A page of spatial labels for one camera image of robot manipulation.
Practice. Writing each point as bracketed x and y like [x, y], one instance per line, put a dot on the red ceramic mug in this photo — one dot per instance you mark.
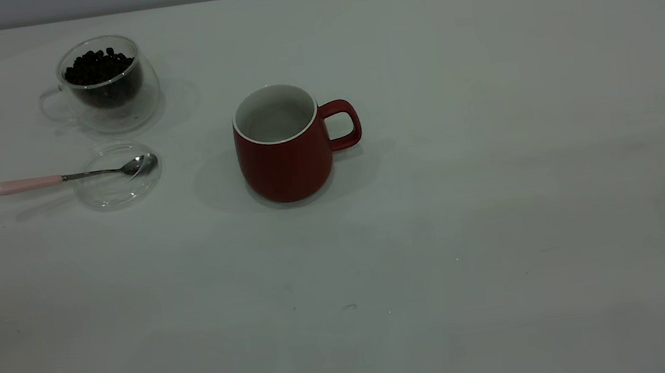
[287, 173]

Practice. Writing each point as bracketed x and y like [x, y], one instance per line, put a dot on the dark coffee beans pile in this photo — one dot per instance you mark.
[98, 68]

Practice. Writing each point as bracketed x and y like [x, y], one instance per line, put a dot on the small clear glass dish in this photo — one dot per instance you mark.
[114, 195]

